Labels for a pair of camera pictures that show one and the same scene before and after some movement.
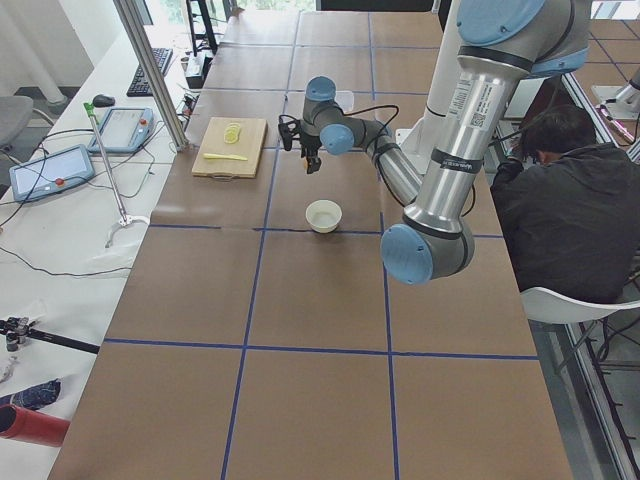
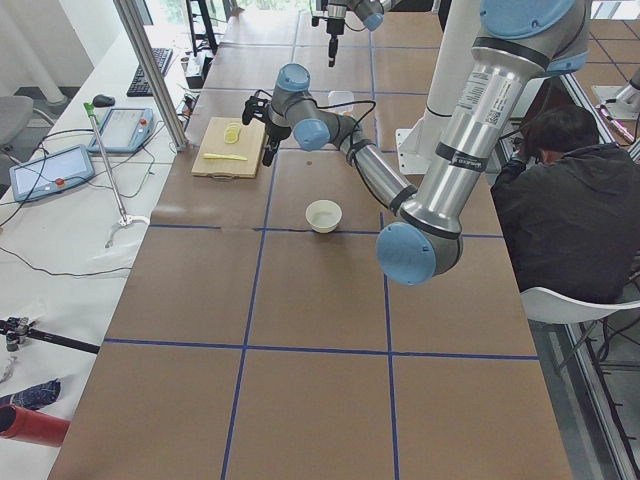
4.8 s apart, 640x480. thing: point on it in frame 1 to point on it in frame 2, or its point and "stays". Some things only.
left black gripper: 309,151 to 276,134
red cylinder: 33,426 stays
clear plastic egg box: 345,100 stays
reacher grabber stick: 125,220 stays
